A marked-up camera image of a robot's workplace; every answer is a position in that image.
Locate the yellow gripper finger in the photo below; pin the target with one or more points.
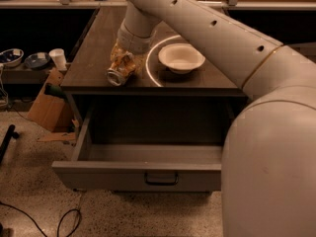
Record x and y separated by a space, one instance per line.
139 61
117 53

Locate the blue bowl on shelf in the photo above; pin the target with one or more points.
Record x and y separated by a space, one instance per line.
37 61

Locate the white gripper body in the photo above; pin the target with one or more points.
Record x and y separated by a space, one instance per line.
132 41

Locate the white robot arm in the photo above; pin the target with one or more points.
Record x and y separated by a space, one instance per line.
268 167

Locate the white bowl on counter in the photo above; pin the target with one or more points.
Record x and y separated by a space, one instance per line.
180 58

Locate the white paper cup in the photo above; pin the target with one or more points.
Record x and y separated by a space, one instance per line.
58 57

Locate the open grey top drawer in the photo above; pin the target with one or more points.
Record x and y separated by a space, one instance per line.
116 158

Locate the white patterned bowl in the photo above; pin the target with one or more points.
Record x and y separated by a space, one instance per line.
11 57

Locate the black drawer handle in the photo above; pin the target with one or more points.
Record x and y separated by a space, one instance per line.
161 179

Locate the brown cardboard box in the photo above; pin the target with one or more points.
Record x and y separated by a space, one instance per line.
50 112

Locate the black left stand leg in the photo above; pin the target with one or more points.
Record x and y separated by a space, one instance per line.
10 133

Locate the flat cardboard piece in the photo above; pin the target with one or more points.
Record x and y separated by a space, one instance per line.
58 136

